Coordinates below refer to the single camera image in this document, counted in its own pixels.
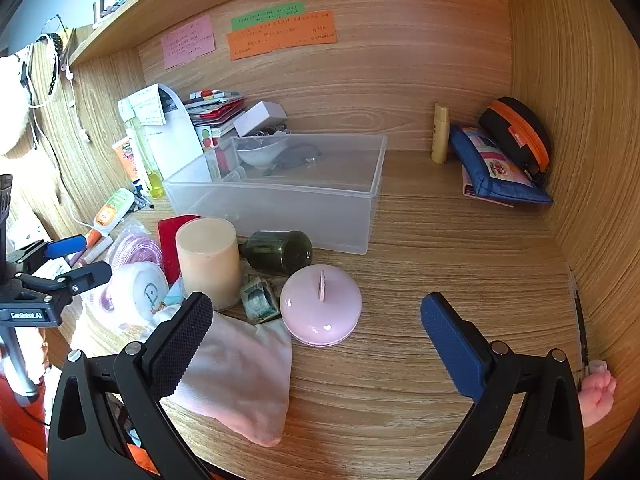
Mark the wooden desktop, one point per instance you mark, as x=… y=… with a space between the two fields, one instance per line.
x=410 y=260

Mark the black and orange zip case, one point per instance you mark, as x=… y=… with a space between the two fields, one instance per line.
x=510 y=125

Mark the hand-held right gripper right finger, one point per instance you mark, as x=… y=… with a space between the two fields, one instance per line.
x=450 y=345

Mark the dish of beads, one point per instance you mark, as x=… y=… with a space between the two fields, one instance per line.
x=274 y=130

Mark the blue cylinder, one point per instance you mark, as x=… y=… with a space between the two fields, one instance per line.
x=492 y=182

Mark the yellow sunscreen bottle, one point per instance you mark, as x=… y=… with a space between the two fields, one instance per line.
x=441 y=135

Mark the bundle of dark pens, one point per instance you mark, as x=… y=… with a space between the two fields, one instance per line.
x=144 y=199

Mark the beige cylindrical cup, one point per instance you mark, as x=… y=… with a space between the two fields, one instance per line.
x=207 y=265

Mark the dark green glass jar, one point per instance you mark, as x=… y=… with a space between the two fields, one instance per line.
x=280 y=252

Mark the small white cardboard box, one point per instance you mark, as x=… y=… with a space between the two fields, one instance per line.
x=260 y=115

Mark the orange cream tube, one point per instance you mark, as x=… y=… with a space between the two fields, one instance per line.
x=127 y=160

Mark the small black and white bottles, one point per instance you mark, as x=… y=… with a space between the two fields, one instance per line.
x=105 y=6

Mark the green orange packet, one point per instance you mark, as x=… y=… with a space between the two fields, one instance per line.
x=111 y=210

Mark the white paper sheet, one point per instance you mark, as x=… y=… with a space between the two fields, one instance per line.
x=30 y=230

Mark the stack of colourful books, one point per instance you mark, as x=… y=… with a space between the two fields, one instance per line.
x=215 y=117

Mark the green sticky note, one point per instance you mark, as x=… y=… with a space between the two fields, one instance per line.
x=267 y=15

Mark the person's orange clothing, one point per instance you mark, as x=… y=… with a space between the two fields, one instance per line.
x=20 y=425

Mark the white plush item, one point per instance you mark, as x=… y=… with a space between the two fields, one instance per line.
x=12 y=105

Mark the handwritten white paper note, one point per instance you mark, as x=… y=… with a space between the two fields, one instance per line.
x=147 y=105

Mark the orange sticky note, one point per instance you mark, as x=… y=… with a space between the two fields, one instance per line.
x=280 y=37

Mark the pink round lidded case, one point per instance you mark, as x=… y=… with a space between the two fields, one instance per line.
x=310 y=315

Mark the orange and white pen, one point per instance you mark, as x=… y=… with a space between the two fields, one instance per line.
x=95 y=236

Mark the red flat case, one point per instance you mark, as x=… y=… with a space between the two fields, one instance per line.
x=167 y=245

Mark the white paper sheets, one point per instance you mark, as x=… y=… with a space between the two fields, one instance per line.
x=172 y=145

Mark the pink clear plastic bag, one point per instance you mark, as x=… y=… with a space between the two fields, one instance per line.
x=132 y=247

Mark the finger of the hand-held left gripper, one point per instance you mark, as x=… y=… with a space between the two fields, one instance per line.
x=65 y=246
x=85 y=276

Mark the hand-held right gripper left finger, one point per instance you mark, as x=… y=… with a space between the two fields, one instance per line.
x=180 y=345

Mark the black hairband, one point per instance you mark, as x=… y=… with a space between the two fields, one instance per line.
x=52 y=55

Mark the yellow liquid spray bottle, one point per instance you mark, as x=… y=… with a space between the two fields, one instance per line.
x=155 y=182

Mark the pink sticky note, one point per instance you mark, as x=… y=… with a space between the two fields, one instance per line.
x=189 y=42

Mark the white ceramic bowl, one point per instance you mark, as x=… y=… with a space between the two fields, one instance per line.
x=257 y=155

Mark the pale pink round ball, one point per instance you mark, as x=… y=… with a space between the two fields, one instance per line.
x=135 y=290

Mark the small green patterned packet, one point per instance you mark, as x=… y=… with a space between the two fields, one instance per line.
x=259 y=302

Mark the clear plastic storage box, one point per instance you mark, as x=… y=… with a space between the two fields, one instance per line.
x=300 y=215

